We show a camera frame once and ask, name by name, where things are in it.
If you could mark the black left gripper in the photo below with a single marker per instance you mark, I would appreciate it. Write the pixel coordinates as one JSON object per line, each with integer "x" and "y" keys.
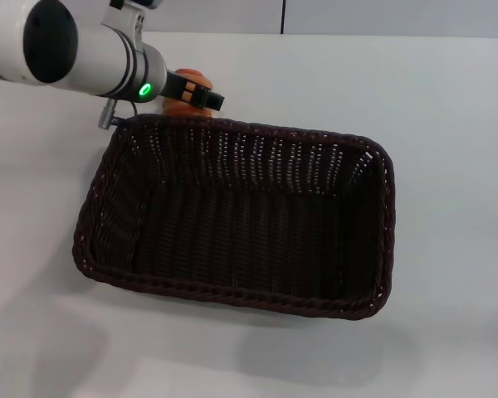
{"x": 175, "y": 85}

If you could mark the orange brown bread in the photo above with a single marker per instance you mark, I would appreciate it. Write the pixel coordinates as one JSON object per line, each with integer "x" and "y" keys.
{"x": 186, "y": 110}

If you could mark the dark brown wicker basket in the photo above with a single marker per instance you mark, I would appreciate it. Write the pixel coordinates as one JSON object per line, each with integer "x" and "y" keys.
{"x": 240, "y": 224}

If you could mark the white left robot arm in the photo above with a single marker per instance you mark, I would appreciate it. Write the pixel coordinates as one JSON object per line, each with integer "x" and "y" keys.
{"x": 79, "y": 54}

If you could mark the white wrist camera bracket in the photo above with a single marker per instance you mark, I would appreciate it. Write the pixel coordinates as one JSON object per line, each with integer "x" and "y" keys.
{"x": 126, "y": 22}

